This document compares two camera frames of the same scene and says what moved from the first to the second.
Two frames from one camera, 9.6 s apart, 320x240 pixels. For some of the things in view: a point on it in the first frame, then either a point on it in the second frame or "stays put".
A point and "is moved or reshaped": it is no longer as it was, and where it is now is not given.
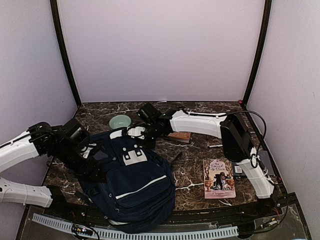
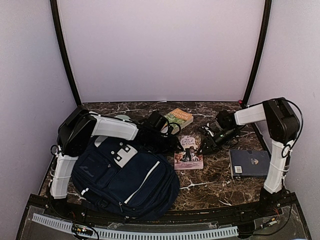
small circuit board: (81, 229) stays put
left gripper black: (90, 175) → (172, 146)
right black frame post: (260, 52) stays put
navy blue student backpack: (137, 194) is moved or reshaped
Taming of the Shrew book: (218, 178) → (188, 159)
